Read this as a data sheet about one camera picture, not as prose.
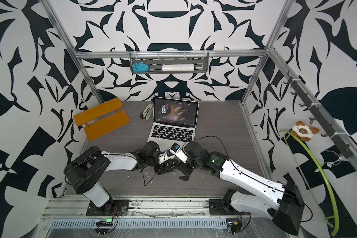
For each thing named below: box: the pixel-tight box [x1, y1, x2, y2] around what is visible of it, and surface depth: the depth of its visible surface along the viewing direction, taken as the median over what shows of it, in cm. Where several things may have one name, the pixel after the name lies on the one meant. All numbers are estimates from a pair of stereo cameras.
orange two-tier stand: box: [73, 97, 131, 142], surface depth 106 cm
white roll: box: [162, 63, 196, 72], surface depth 92 cm
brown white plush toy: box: [290, 120, 320, 142], surface depth 61 cm
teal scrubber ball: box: [132, 61, 150, 74], surface depth 93 cm
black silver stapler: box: [139, 103, 153, 121], surface depth 113 cm
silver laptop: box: [147, 96, 200, 153], surface depth 101 cm
